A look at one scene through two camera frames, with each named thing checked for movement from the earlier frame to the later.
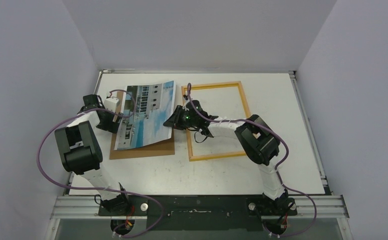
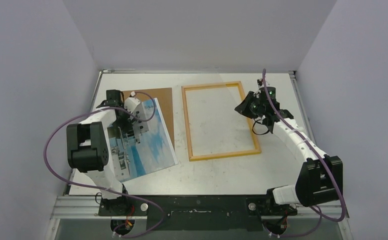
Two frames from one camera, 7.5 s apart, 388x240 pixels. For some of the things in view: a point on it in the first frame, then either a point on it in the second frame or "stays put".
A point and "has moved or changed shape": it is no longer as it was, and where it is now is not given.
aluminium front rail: [328, 207] stays put
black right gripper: [176, 118] -> [249, 105]
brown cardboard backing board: [162, 148] -> [163, 97]
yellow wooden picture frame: [188, 134] stays put
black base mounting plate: [207, 213] stays put
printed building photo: [145, 107] has moved or changed shape
